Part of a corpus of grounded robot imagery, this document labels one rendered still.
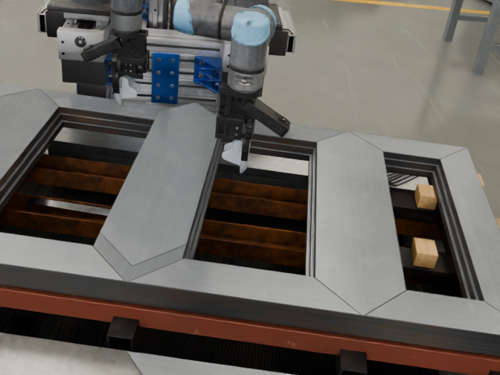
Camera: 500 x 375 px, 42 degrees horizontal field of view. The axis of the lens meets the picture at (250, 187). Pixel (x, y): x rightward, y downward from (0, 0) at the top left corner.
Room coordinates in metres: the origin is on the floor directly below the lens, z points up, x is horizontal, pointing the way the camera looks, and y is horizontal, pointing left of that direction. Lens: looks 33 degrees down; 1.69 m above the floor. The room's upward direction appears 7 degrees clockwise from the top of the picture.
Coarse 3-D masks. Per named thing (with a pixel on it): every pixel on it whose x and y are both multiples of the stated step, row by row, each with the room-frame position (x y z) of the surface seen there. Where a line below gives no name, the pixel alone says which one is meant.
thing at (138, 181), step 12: (132, 180) 1.25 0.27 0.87; (144, 180) 1.25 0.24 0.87; (156, 180) 1.26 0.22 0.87; (168, 180) 1.27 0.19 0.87; (180, 180) 1.27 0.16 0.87; (192, 180) 1.28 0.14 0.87; (144, 192) 1.21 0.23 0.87; (156, 192) 1.21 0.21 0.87; (168, 192) 1.22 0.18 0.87; (180, 192) 1.22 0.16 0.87; (192, 192) 1.23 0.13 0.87
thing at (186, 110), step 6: (174, 108) 1.64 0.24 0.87; (180, 108) 1.64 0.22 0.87; (186, 108) 1.65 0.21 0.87; (192, 108) 1.65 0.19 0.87; (198, 108) 1.66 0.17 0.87; (204, 108) 1.66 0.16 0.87; (180, 114) 1.61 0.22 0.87; (186, 114) 1.61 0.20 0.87; (192, 114) 1.62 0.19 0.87; (198, 114) 1.62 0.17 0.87; (204, 114) 1.63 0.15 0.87; (210, 114) 1.63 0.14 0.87
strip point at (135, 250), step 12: (108, 240) 1.02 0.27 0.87; (120, 240) 1.02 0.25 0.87; (132, 240) 1.03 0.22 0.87; (144, 240) 1.03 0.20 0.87; (156, 240) 1.04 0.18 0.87; (120, 252) 0.99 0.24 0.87; (132, 252) 0.99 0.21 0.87; (144, 252) 0.99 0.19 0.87; (156, 252) 1.00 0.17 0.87; (132, 264) 0.95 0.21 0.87
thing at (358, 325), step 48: (48, 144) 1.44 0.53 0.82; (288, 144) 1.55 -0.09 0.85; (0, 192) 1.16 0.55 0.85; (96, 240) 1.01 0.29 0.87; (192, 240) 1.08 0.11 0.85; (48, 288) 0.91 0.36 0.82; (96, 288) 0.91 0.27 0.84; (144, 288) 0.90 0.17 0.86; (480, 288) 1.02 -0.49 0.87; (384, 336) 0.89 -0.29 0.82; (432, 336) 0.89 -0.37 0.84; (480, 336) 0.89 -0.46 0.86
